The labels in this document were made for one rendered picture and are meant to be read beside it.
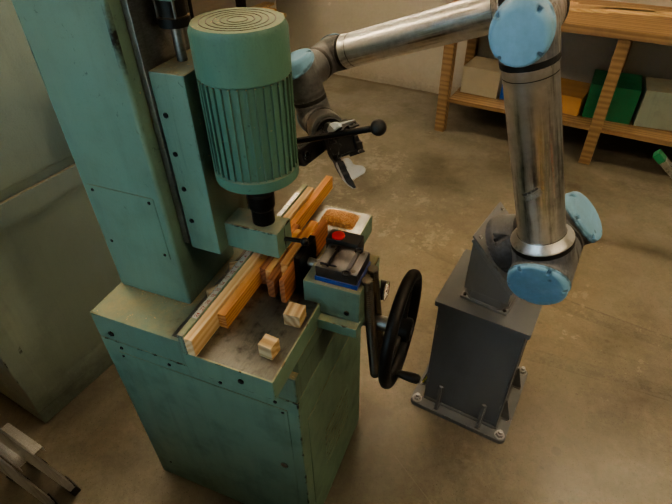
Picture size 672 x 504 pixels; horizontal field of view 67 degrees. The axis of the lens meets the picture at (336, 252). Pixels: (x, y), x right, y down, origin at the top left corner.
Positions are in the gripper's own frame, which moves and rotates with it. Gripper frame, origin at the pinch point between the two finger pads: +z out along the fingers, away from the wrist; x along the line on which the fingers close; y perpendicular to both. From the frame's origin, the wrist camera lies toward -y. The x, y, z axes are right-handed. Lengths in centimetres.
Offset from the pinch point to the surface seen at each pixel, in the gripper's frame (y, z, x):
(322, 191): -2.4, -26.5, 18.9
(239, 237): -27.9, -3.1, 11.0
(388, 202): 56, -155, 106
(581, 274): 120, -65, 130
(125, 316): -61, -10, 25
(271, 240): -21.3, 2.4, 11.4
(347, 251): -6.4, 9.4, 16.7
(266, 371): -31.4, 26.5, 25.2
